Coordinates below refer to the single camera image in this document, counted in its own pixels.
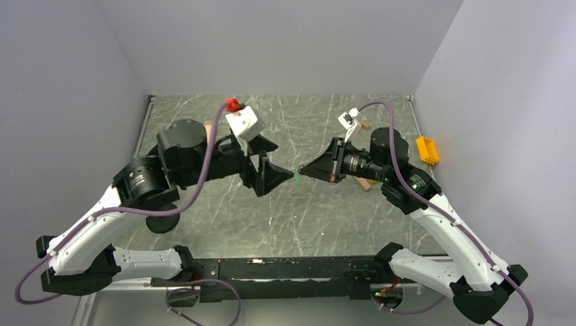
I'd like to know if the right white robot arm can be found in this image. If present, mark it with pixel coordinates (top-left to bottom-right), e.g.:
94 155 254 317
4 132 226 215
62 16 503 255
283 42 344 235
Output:
299 128 528 325

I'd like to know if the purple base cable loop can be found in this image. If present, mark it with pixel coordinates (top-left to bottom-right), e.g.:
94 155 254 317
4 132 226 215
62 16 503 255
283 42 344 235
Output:
165 278 242 326

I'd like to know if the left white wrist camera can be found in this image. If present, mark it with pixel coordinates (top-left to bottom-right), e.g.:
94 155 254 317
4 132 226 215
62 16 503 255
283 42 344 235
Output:
225 106 265 142

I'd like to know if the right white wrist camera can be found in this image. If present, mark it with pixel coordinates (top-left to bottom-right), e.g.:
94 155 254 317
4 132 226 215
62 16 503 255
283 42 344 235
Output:
338 107 361 143

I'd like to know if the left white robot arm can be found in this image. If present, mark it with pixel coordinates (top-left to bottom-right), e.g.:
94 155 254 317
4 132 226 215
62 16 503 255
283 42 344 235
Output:
36 120 293 296

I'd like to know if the pink microphone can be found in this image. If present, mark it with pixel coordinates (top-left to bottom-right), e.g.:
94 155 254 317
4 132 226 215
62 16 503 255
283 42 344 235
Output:
204 120 217 144

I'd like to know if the tan rectangular wooden block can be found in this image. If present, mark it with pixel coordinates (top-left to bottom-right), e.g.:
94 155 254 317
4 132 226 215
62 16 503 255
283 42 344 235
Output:
355 177 372 192

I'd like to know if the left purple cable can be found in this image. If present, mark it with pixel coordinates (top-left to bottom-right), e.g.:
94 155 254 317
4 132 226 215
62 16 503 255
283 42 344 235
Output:
14 101 232 306

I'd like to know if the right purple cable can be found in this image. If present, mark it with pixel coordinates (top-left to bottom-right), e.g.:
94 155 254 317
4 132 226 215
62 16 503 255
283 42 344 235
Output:
357 101 535 326

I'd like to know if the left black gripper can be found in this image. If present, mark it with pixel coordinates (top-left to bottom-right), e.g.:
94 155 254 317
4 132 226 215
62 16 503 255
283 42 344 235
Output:
179 133 295 196

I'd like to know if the yellow plastic bin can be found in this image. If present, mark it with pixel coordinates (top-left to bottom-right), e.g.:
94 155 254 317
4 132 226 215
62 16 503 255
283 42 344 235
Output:
416 136 440 166

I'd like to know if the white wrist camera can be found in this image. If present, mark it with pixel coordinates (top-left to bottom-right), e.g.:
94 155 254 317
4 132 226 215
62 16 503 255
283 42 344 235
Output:
225 106 265 142
338 107 361 143

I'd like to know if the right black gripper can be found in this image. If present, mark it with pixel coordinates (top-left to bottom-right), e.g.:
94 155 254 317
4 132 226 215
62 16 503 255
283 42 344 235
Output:
300 137 390 183

